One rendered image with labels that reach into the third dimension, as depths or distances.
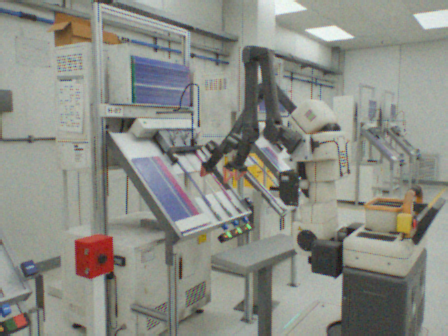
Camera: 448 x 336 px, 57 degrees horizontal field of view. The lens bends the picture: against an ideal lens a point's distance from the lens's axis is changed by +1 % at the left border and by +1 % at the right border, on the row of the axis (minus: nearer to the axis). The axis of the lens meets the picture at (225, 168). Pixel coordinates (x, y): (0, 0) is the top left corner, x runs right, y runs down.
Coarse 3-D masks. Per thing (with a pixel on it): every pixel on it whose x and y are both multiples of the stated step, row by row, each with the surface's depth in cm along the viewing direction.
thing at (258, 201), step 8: (256, 192) 276; (256, 200) 277; (256, 208) 278; (256, 216) 278; (256, 224) 279; (256, 232) 279; (256, 240) 280; (256, 272) 282; (256, 280) 283; (256, 288) 283; (256, 296) 284; (240, 304) 288; (256, 304) 284; (272, 304) 288; (256, 312) 276
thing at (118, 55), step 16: (112, 16) 225; (128, 16) 230; (176, 32) 264; (112, 48) 228; (128, 48) 222; (112, 64) 229; (128, 64) 223; (192, 64) 271; (112, 80) 230; (128, 80) 223; (192, 80) 274; (112, 96) 231; (128, 96) 224; (192, 96) 276; (112, 112) 220; (144, 224) 259; (224, 272) 272; (160, 320) 205; (240, 320) 266
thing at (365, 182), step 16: (352, 96) 639; (336, 112) 655; (352, 112) 641; (368, 112) 645; (352, 128) 644; (368, 128) 652; (384, 144) 655; (368, 160) 683; (400, 160) 653; (352, 176) 650; (368, 176) 636; (400, 176) 677; (336, 192) 667; (352, 192) 652; (368, 192) 638; (400, 192) 679
